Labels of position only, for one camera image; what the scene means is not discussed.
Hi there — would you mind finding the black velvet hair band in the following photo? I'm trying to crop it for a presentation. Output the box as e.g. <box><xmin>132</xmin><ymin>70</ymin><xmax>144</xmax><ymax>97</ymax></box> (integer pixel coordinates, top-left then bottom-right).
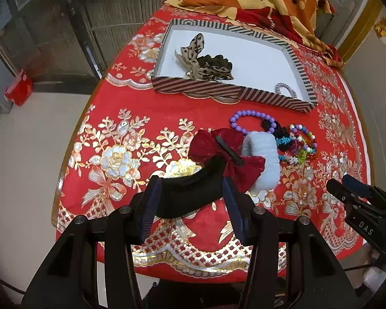
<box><xmin>154</xmin><ymin>154</ymin><xmax>227</xmax><ymax>218</ymax></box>

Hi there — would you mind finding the yellow wall sticker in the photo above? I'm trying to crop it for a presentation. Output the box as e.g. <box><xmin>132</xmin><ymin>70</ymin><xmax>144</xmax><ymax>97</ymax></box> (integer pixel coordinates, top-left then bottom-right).
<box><xmin>374</xmin><ymin>14</ymin><xmax>386</xmax><ymax>39</ymax></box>

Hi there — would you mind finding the dark brown scrunchie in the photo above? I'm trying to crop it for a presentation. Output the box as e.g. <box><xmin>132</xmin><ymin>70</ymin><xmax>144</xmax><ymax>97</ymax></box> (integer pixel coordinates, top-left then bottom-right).
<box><xmin>196</xmin><ymin>55</ymin><xmax>234</xmax><ymax>74</ymax></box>

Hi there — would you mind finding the silver rhinestone bracelet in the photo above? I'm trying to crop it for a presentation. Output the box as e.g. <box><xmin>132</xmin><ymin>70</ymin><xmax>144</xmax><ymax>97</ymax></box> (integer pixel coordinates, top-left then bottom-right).
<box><xmin>274</xmin><ymin>83</ymin><xmax>297</xmax><ymax>99</ymax></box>

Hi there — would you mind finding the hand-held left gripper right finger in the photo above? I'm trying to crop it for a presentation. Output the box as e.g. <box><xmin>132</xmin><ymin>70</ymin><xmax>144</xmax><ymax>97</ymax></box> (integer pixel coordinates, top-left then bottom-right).
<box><xmin>222</xmin><ymin>178</ymin><xmax>364</xmax><ymax>309</ymax></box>

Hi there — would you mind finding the multicolour round bead bracelet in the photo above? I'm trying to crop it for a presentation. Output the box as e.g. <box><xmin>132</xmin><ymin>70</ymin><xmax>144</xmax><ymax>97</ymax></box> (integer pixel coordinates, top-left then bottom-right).
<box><xmin>289</xmin><ymin>123</ymin><xmax>318</xmax><ymax>150</ymax></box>

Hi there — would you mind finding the white fluffy scrunchie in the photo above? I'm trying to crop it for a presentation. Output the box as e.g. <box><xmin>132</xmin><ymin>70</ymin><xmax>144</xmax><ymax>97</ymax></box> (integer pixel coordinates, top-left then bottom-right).
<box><xmin>241</xmin><ymin>132</ymin><xmax>281</xmax><ymax>192</ymax></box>

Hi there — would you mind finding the beige dotted bow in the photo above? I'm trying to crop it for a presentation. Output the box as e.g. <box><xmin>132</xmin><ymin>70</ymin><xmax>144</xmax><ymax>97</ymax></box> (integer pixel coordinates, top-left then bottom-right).
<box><xmin>174</xmin><ymin>33</ymin><xmax>235</xmax><ymax>81</ymax></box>

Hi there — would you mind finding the orange printed blanket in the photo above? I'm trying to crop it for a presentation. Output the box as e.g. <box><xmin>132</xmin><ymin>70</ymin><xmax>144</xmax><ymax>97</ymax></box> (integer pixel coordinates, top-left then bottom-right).
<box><xmin>163</xmin><ymin>0</ymin><xmax>343</xmax><ymax>68</ymax></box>

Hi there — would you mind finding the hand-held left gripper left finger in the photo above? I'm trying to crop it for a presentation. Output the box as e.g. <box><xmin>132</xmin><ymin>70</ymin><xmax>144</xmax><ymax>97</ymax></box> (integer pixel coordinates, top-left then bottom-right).
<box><xmin>21</xmin><ymin>175</ymin><xmax>162</xmax><ymax>309</ymax></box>

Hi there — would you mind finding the red bag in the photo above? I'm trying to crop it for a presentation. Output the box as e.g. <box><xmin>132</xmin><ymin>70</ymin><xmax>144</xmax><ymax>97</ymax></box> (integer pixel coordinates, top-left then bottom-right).
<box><xmin>5</xmin><ymin>69</ymin><xmax>33</xmax><ymax>106</ymax></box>

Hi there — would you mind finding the red bow hair clip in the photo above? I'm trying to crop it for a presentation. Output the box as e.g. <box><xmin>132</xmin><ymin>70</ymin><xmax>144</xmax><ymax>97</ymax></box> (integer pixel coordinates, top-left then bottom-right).
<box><xmin>189</xmin><ymin>128</ymin><xmax>266</xmax><ymax>194</ymax></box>

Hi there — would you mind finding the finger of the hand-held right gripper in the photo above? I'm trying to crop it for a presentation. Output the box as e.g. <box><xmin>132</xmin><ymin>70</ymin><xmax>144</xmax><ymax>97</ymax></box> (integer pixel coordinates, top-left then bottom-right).
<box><xmin>343</xmin><ymin>174</ymin><xmax>378</xmax><ymax>198</ymax></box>
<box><xmin>326</xmin><ymin>178</ymin><xmax>367</xmax><ymax>211</ymax></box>

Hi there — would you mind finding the colourful flower bead bracelet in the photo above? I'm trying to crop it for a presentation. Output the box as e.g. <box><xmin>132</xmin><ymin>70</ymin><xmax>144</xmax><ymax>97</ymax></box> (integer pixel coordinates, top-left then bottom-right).
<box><xmin>278</xmin><ymin>150</ymin><xmax>301</xmax><ymax>165</ymax></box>

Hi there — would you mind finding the black scrunchie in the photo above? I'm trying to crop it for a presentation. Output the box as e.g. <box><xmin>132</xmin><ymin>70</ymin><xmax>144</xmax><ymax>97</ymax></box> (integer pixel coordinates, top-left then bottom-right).
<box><xmin>260</xmin><ymin>119</ymin><xmax>292</xmax><ymax>150</ymax></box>

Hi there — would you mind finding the striped cardboard box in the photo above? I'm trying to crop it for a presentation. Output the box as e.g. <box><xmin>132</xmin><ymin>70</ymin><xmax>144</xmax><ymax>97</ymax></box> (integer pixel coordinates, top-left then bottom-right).
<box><xmin>151</xmin><ymin>19</ymin><xmax>318</xmax><ymax>114</ymax></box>

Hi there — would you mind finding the red floral tablecloth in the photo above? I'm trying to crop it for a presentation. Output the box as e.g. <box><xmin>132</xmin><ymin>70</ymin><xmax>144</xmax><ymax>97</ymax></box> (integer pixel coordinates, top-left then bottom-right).
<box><xmin>53</xmin><ymin>5</ymin><xmax>372</xmax><ymax>279</ymax></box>

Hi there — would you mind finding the purple bead bracelet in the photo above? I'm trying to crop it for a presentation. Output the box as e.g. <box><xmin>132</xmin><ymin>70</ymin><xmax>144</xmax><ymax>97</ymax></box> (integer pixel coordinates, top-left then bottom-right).
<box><xmin>229</xmin><ymin>109</ymin><xmax>275</xmax><ymax>136</ymax></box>

